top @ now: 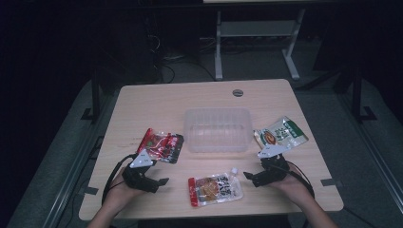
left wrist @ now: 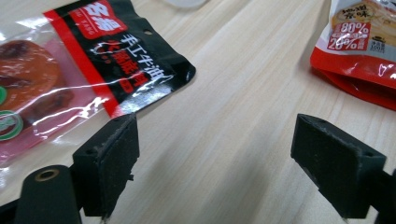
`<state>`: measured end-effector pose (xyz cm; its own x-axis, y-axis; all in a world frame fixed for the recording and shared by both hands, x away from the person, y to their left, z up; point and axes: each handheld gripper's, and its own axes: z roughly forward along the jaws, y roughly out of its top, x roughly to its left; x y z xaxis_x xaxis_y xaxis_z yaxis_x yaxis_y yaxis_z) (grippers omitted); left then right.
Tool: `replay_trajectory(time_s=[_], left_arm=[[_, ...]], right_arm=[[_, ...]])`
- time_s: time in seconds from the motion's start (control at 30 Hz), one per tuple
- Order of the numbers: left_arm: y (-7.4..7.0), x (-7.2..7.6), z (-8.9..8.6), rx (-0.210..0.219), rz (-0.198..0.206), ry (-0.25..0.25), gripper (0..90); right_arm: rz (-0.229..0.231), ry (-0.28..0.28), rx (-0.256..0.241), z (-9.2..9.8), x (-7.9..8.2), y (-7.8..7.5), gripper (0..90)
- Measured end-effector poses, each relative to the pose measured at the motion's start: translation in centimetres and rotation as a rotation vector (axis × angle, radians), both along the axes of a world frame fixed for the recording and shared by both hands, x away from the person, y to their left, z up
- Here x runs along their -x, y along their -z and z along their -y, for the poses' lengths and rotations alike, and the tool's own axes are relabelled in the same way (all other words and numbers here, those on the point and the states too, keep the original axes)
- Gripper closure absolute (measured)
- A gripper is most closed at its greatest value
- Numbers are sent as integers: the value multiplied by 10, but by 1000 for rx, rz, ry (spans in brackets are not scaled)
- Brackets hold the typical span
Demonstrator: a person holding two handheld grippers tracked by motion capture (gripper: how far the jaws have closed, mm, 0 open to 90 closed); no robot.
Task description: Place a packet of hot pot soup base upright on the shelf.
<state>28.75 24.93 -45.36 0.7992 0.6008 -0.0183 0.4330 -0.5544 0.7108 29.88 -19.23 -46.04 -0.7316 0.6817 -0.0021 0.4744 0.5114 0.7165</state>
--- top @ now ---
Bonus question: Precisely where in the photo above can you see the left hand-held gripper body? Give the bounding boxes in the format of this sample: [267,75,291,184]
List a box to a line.
[122,148,160,194]

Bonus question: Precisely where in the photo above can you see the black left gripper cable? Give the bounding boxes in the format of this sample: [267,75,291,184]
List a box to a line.
[101,153,138,207]

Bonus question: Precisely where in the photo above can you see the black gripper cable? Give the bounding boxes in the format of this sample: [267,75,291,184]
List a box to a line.
[278,161,317,200]
[101,153,138,207]

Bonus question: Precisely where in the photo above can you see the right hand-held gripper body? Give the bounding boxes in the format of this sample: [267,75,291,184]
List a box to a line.
[253,144,290,185]

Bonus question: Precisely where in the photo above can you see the white desk frame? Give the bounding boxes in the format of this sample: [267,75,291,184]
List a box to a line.
[202,0,337,81]

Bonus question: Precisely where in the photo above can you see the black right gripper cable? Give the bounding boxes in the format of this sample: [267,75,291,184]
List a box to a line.
[278,161,317,200]

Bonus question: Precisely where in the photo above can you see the metal floor rail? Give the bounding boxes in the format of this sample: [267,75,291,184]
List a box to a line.
[40,89,121,228]
[336,93,403,205]

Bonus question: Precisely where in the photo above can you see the clear plastic container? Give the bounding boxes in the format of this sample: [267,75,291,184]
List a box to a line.
[183,107,254,154]

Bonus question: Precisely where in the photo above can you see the red snack packet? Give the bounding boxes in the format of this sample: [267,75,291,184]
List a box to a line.
[136,127,185,164]

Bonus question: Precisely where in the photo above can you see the green and white packet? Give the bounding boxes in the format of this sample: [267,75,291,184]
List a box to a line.
[253,116,310,152]

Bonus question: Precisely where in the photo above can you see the person's right hand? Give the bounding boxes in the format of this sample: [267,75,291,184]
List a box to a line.
[269,163,314,204]

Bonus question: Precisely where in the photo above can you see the black metal stand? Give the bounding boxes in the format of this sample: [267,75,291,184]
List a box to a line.
[349,65,378,124]
[80,67,103,124]

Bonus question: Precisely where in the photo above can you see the person's left hand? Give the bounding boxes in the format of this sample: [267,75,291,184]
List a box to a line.
[106,167,150,207]

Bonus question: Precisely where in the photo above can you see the black floor cable bundle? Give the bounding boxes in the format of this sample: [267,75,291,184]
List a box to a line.
[144,18,217,84]

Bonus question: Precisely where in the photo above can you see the spouted pouch with white cap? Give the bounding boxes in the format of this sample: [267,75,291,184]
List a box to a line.
[187,167,244,208]

